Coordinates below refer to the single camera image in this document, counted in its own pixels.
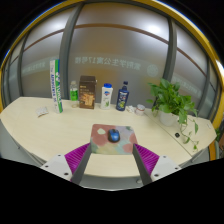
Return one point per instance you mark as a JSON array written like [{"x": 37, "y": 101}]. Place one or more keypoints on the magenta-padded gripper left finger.
[{"x": 70, "y": 165}]

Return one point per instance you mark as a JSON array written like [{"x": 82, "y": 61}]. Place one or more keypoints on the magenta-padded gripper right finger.
[{"x": 156, "y": 165}]

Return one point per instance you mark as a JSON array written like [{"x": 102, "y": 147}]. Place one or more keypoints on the blue and black computer mouse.
[{"x": 113, "y": 135}]

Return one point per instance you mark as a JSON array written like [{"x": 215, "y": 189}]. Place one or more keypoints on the floral pastel mouse pad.
[{"x": 113, "y": 139}]

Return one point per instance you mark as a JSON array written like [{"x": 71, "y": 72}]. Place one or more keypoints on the small black table socket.
[{"x": 177, "y": 135}]

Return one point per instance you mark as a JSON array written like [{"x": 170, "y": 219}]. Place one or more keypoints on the small white red-print cup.
[{"x": 140, "y": 109}]

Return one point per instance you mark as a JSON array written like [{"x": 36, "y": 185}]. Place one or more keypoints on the white plastic snack packet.
[{"x": 42, "y": 111}]

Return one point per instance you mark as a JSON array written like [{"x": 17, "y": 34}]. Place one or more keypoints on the green potted plant white pot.
[{"x": 171, "y": 105}]

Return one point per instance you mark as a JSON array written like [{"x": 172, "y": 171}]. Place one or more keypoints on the crumpled white tissue packet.
[{"x": 130, "y": 108}]

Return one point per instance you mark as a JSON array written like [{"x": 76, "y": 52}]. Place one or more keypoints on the clear green-label water bottle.
[{"x": 74, "y": 94}]

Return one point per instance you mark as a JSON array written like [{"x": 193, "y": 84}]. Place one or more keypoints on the brown cardboard box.
[{"x": 87, "y": 92}]

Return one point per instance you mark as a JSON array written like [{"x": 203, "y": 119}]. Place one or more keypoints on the dark blue shampoo bottle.
[{"x": 122, "y": 96}]

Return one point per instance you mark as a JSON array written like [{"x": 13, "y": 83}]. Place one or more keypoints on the white blue-capped lotion bottle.
[{"x": 106, "y": 96}]

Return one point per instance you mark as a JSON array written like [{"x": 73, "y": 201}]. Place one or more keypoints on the white and green shuttlecock tube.
[{"x": 56, "y": 86}]

